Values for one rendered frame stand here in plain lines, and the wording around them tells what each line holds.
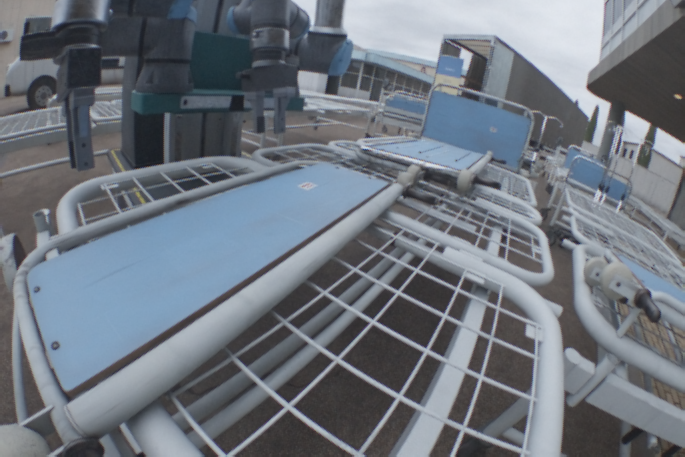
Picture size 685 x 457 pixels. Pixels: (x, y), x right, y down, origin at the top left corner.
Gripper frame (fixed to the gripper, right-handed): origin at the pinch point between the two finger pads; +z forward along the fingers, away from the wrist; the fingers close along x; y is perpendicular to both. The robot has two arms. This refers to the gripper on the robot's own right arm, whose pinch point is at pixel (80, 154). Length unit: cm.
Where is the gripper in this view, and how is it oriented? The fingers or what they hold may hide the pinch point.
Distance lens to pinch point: 45.1
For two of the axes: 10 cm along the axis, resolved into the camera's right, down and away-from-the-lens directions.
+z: -0.1, 9.5, 3.0
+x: -8.9, -1.5, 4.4
